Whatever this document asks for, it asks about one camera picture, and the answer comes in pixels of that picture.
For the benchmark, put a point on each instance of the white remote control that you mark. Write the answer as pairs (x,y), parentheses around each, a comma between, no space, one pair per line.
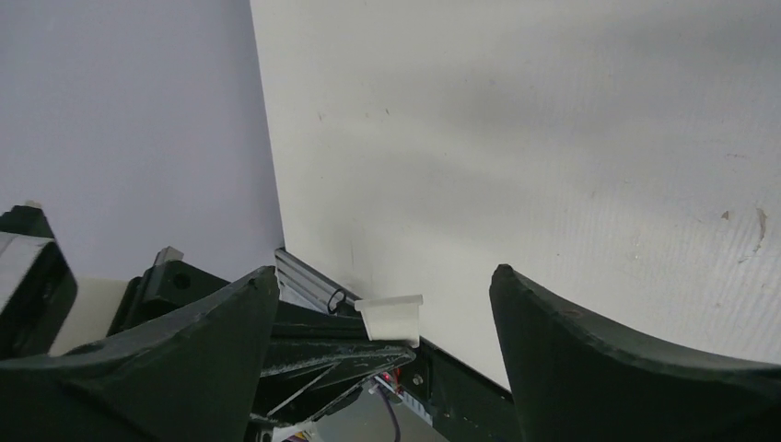
(392,319)

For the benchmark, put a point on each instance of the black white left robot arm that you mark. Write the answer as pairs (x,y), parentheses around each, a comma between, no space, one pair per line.
(38,289)

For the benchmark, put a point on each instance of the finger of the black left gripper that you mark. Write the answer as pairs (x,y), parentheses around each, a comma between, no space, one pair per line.
(316,364)

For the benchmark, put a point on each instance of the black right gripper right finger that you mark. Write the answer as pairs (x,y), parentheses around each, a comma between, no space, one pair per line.
(575,375)

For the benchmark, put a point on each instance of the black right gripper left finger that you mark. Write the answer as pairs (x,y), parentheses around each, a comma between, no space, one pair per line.
(189,375)

